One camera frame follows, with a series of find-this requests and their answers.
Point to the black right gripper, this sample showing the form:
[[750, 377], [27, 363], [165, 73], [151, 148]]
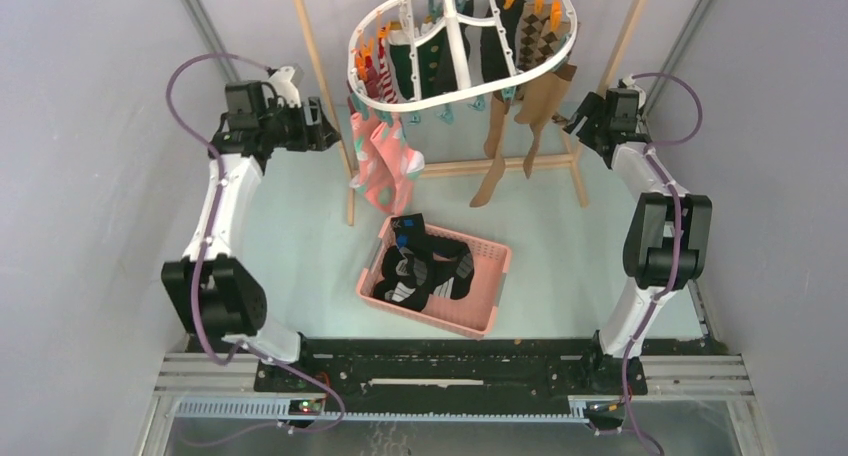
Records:
[[594, 108]]

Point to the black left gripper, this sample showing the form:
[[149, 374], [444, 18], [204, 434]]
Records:
[[317, 136]]

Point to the pink green patterned sock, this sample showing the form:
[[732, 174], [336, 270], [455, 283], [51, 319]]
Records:
[[364, 124]]

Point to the black blue white sock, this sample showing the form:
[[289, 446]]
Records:
[[407, 267]]

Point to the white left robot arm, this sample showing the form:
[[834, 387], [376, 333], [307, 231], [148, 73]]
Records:
[[211, 290]]

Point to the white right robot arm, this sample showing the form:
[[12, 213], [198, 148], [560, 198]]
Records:
[[666, 243]]

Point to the white oval clip hanger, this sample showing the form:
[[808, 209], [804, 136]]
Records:
[[449, 24]]

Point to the red white striped sock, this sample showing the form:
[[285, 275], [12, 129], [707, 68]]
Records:
[[379, 83]]

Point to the brown argyle sock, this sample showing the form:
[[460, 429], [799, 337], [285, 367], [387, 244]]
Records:
[[536, 41]]

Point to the pink plastic basket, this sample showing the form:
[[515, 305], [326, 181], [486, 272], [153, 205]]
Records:
[[472, 317]]

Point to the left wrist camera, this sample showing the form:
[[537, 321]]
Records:
[[286, 80]]

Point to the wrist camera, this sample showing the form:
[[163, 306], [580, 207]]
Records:
[[630, 82], [286, 80]]

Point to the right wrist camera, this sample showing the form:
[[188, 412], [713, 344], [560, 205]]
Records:
[[630, 82]]

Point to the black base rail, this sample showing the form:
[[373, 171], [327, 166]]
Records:
[[488, 379]]

